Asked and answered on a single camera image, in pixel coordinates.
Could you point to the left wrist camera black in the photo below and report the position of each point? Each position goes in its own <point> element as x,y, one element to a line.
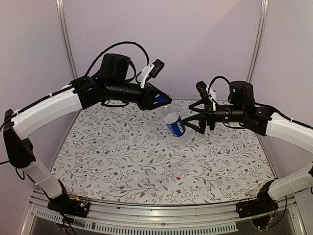
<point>151,70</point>

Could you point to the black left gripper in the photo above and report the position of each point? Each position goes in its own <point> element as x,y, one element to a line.
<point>147,101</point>

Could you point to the floral patterned table mat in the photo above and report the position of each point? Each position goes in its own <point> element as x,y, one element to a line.
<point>128,155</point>

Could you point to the aluminium front rail frame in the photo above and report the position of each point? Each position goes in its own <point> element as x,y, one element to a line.
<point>114,218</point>

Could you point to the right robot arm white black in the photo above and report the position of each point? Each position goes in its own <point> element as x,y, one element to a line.
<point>261,119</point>

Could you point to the blue bottle cap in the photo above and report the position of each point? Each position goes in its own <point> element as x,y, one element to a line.
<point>161,99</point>

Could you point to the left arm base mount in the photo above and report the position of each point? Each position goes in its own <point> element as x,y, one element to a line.
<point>63,204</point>

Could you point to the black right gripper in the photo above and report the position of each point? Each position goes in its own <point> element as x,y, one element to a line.
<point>208,112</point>

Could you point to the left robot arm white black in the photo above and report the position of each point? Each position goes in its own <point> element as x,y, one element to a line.
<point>108,83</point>

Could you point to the left aluminium corner post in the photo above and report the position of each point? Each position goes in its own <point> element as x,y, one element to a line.
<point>65,37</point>

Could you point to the aluminium corner post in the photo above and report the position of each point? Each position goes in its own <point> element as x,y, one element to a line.
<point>258,40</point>
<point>65,37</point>

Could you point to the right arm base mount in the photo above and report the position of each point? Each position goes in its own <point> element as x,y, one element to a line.
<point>261,212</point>

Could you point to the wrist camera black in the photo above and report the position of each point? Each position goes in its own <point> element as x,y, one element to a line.
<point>208,95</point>
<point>151,70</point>

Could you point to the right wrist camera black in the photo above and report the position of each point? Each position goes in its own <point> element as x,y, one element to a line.
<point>208,95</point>

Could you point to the Pepsi bottle blue label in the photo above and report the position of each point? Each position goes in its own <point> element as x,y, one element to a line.
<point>173,121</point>

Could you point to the right aluminium corner post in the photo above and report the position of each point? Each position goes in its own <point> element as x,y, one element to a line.
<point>258,40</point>

